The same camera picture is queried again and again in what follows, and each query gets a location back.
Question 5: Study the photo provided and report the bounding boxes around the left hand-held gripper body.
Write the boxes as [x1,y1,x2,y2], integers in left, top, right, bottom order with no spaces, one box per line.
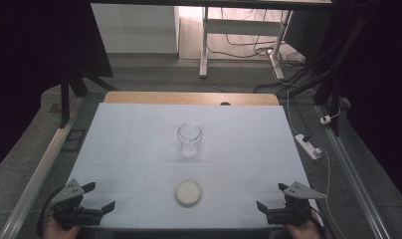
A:
[50,178,104,230]

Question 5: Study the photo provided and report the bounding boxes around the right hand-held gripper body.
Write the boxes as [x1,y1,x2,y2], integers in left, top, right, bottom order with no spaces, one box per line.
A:
[266,180,327,227]

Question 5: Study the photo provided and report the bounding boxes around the cream round jar lid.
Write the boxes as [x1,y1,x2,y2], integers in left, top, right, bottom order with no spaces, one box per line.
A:
[174,179,203,208]

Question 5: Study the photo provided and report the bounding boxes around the clear glass jar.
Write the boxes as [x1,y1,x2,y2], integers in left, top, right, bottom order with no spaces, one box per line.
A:
[176,121,204,159]

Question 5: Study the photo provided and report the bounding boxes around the person's right hand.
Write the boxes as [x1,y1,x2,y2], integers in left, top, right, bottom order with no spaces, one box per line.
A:
[284,208,323,239]

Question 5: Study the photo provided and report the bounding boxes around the person's left hand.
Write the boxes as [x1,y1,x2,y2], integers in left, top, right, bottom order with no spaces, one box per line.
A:
[42,216,82,239]

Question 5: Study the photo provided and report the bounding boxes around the white power strip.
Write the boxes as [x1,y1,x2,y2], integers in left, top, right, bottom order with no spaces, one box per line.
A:
[294,132,323,161]

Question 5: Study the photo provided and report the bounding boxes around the white table cover sheet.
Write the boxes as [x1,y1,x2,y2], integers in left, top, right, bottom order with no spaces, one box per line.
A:
[63,102,319,231]

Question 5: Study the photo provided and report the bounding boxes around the black metal stand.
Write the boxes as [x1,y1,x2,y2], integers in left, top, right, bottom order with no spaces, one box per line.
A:
[52,43,119,129]
[278,0,380,137]

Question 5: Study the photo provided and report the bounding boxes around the wooden table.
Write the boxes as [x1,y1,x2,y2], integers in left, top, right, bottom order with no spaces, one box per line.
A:
[102,91,281,107]

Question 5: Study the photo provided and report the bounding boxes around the dark curtain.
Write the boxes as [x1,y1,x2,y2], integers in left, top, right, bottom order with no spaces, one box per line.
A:
[321,0,402,209]
[0,0,114,176]

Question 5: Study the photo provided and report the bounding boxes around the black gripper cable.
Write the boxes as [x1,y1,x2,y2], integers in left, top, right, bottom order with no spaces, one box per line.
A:
[309,208,326,239]
[36,187,67,239]

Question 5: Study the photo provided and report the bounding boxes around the thin white cable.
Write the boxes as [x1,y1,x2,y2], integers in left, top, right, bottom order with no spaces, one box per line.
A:
[286,78,347,239]

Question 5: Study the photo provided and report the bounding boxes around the aluminium frame rail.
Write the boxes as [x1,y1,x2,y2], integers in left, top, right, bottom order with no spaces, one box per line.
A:
[313,104,393,239]
[0,95,88,239]

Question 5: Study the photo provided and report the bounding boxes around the black power cable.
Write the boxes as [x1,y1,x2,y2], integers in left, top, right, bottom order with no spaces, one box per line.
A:
[288,94,313,143]

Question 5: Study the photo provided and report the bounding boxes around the tangle of floor cables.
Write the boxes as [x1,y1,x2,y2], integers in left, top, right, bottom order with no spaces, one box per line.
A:
[207,8,306,70]

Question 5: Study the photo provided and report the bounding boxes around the white desk frame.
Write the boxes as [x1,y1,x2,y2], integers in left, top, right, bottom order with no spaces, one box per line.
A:
[198,6,294,81]

